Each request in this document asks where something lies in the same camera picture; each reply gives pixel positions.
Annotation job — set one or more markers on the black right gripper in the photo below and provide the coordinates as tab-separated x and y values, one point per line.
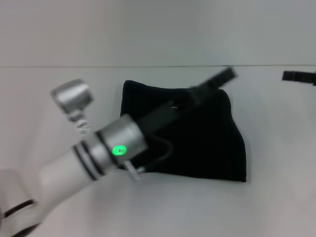
312	77

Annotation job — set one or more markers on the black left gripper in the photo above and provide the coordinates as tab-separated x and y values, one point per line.
170	112

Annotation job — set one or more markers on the black shirt with FREE print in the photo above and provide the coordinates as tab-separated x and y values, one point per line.
197	138

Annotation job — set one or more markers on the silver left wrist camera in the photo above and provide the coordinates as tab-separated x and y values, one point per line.
72	97

